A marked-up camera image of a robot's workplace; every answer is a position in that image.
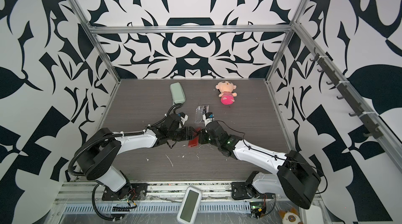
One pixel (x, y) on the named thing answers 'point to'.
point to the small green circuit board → (256, 205)
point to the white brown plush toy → (291, 216)
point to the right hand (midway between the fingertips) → (198, 131)
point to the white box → (314, 215)
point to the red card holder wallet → (194, 142)
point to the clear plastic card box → (200, 111)
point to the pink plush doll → (227, 95)
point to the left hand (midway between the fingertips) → (197, 132)
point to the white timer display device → (189, 206)
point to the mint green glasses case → (178, 94)
